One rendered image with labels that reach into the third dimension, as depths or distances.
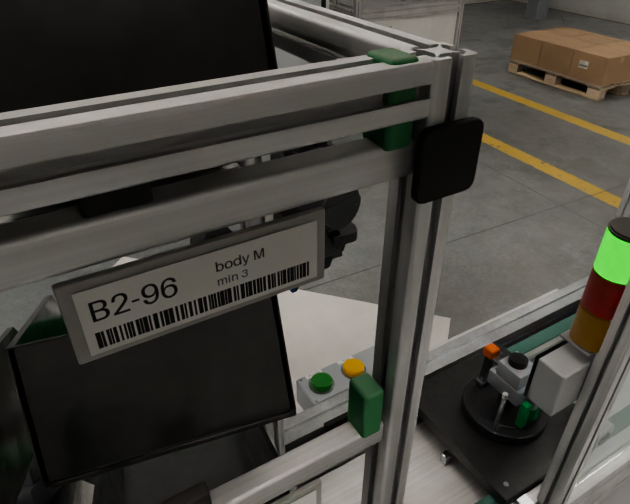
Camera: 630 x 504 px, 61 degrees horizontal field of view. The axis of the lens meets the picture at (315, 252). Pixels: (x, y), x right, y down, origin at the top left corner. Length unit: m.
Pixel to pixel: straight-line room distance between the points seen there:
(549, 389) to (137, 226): 0.62
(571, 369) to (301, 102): 0.59
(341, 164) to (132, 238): 0.07
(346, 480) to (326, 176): 0.79
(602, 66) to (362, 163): 5.84
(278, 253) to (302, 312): 1.12
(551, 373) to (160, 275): 0.59
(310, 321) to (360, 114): 1.12
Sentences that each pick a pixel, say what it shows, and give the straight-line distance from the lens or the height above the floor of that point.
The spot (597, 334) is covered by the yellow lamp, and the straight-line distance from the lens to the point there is 0.69.
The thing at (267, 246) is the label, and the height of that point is 1.61.
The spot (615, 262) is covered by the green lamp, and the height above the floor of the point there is 1.38.
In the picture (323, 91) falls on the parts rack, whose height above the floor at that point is 1.66.
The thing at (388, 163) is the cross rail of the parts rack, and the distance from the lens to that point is 0.20.
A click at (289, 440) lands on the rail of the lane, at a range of 0.93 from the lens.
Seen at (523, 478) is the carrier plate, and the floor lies 0.97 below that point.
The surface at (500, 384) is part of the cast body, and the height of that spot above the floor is 1.04.
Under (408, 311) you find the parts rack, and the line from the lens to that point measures 0.24.
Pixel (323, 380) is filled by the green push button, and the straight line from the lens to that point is 0.99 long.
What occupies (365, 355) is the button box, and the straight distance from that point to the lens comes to 1.06.
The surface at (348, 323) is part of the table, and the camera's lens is 1.27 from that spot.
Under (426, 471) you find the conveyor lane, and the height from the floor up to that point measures 0.92.
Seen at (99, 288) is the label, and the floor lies 1.61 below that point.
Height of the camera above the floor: 1.71
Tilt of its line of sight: 34 degrees down
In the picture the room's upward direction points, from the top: straight up
